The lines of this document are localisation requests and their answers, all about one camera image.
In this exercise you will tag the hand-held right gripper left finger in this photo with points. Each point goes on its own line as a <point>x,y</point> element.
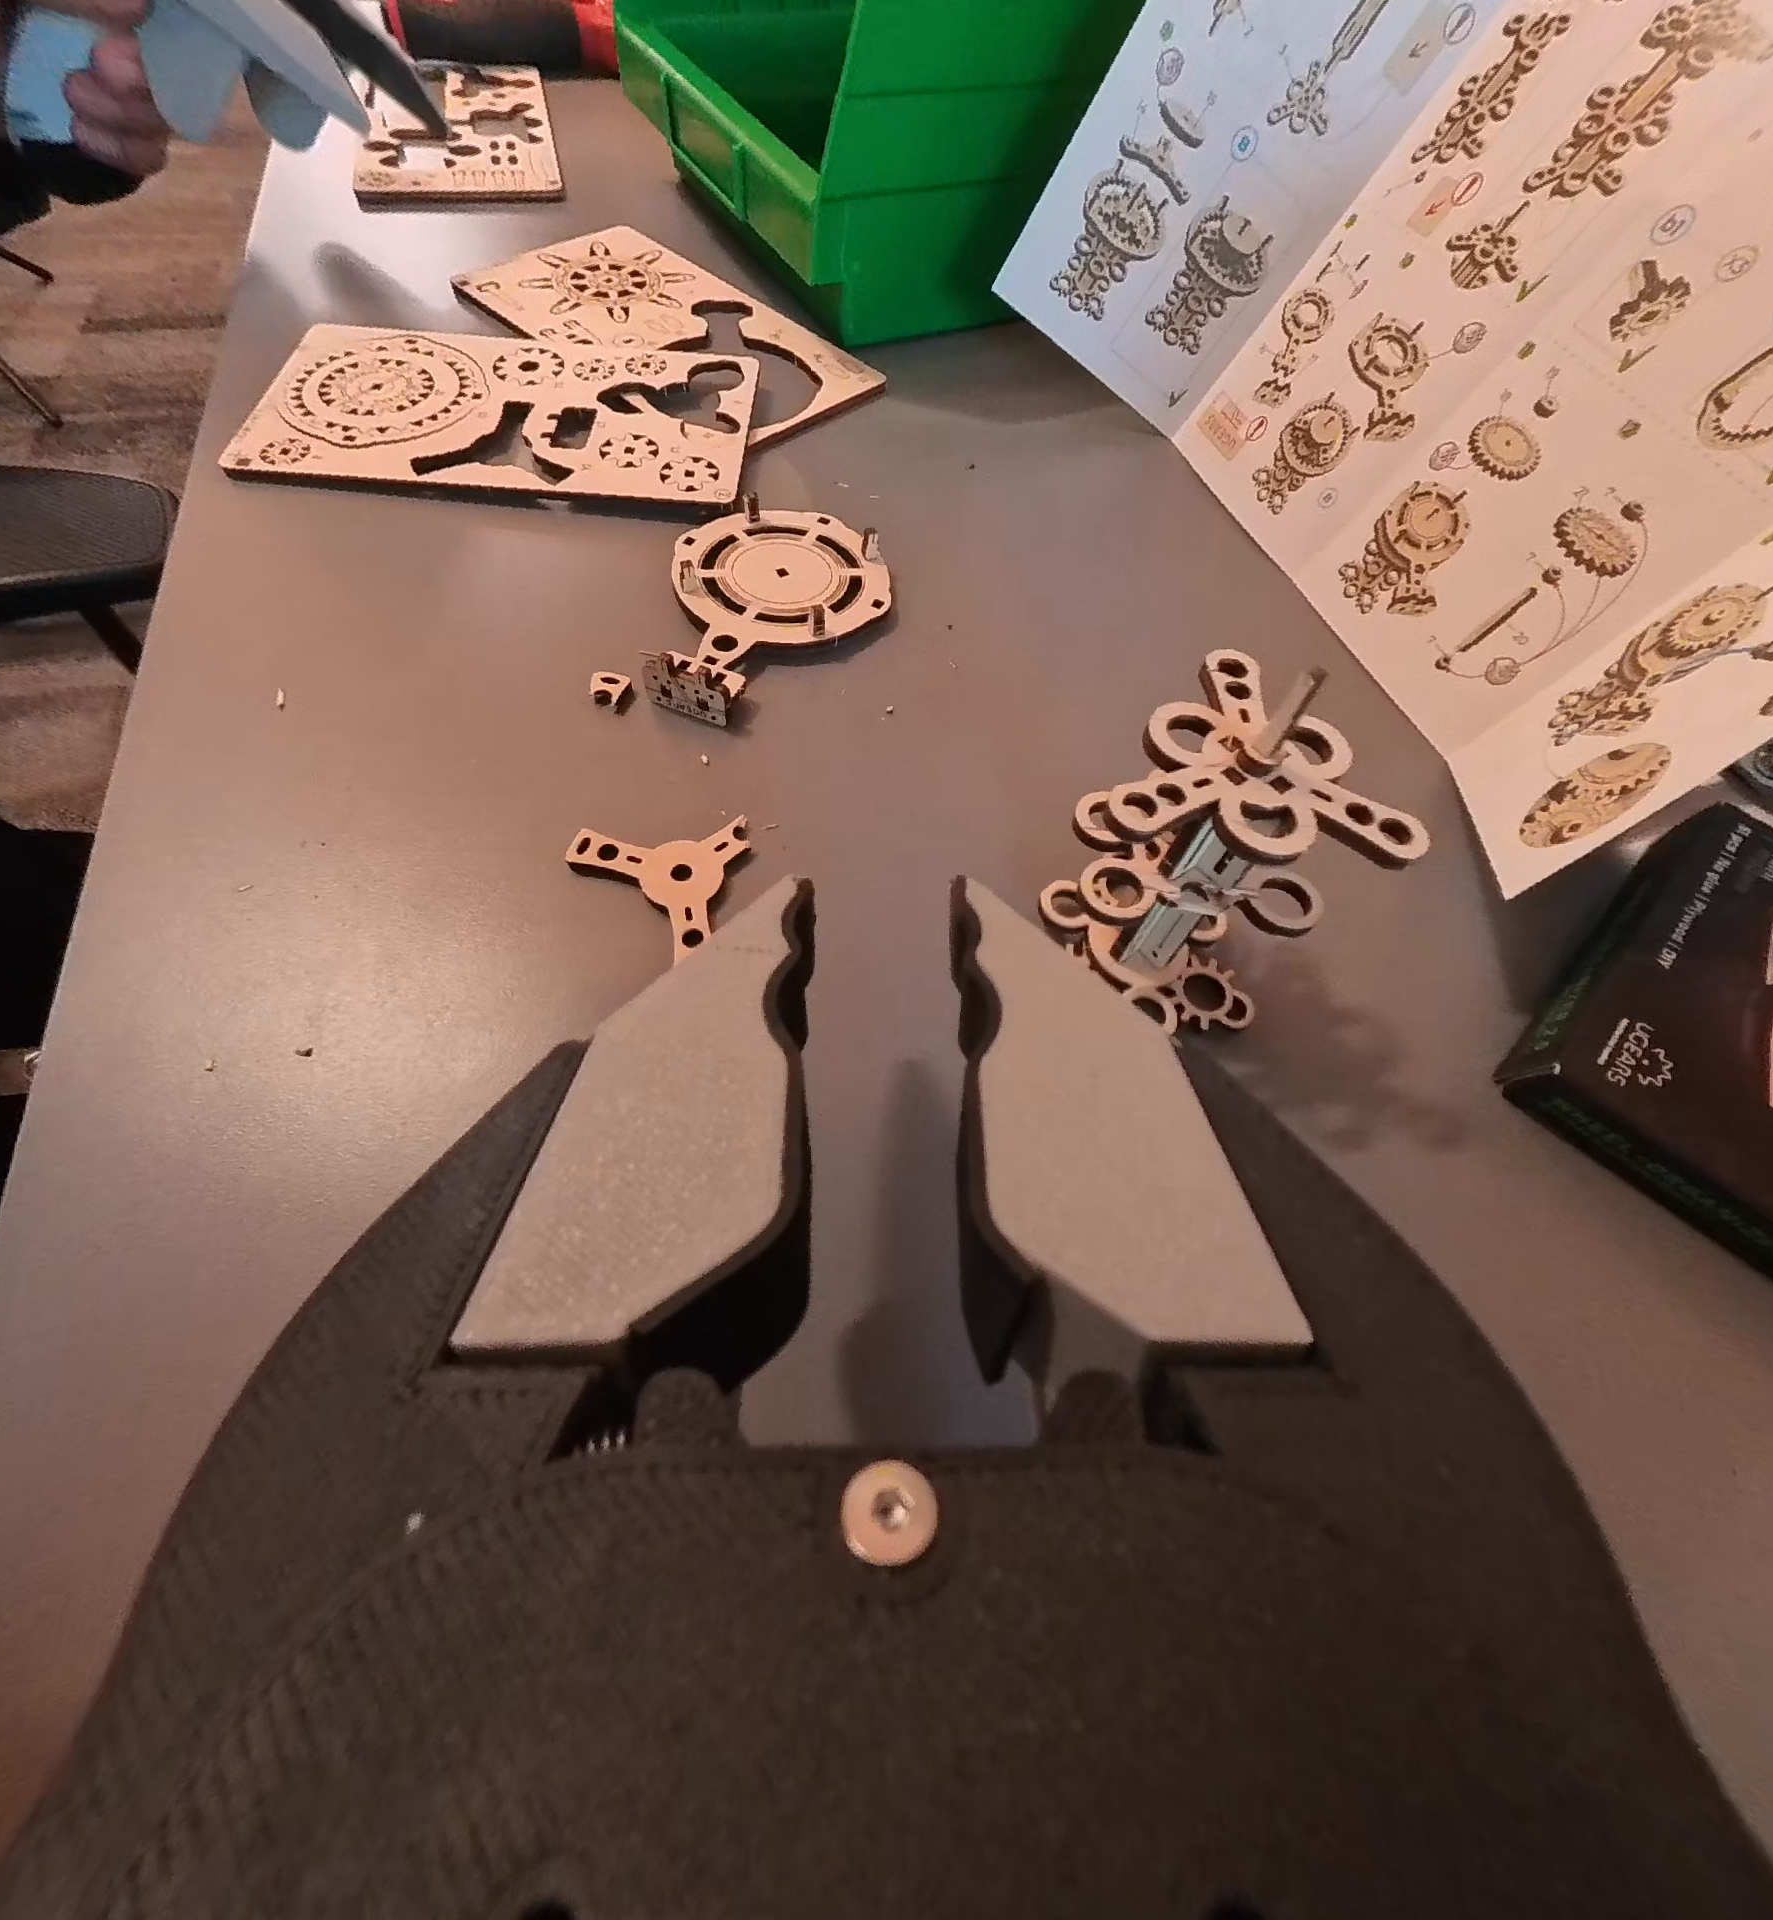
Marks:
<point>633,1172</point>

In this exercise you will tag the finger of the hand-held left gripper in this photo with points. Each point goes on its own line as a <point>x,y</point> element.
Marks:
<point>225,83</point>
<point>323,53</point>

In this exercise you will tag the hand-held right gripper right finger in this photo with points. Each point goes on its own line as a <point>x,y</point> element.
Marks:
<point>1127,1185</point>

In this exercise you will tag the small wooden parts sheet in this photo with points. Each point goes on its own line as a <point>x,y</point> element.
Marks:
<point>512,158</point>

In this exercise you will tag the three-arm wooden piece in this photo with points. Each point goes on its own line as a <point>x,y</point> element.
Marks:
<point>677,880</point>

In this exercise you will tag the wooden parts sheet with gears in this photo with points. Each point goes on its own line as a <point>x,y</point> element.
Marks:
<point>376,406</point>

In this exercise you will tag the wooden parts sheet with wheel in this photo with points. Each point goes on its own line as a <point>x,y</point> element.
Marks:
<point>602,292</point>

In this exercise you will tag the dark cardboard model box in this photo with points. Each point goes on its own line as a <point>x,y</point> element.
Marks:
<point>1711,1050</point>

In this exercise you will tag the person's left hand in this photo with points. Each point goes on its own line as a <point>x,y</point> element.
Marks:
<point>136,113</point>

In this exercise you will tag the black office chair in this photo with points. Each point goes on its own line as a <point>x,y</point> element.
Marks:
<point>31,540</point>

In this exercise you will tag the tiny wooden part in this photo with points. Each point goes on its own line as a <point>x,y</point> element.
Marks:
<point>612,691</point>

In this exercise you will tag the round wooden disc assembly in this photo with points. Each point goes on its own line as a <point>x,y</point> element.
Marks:
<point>781,579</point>

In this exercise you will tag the green plastic bin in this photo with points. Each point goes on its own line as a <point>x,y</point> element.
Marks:
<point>946,166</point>

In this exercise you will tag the paper instruction sheet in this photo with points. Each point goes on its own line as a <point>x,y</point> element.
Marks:
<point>1502,375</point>

